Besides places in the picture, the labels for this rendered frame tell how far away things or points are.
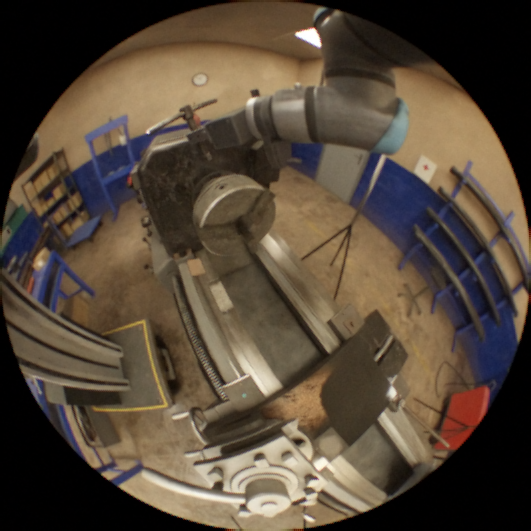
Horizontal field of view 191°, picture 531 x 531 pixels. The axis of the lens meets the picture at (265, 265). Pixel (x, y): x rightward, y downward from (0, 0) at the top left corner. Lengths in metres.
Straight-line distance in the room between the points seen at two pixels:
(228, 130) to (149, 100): 3.69
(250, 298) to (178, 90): 3.84
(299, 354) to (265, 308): 0.25
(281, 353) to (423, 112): 3.58
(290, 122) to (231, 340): 0.58
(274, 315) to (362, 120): 0.69
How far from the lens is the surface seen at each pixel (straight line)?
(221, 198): 0.39
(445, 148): 3.24
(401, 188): 3.23
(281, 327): 0.70
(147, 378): 1.29
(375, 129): 0.21
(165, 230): 0.65
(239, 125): 0.24
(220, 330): 0.57
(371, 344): 0.69
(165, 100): 3.87
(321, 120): 0.21
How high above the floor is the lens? 1.39
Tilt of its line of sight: 53 degrees down
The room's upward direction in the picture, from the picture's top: 9 degrees clockwise
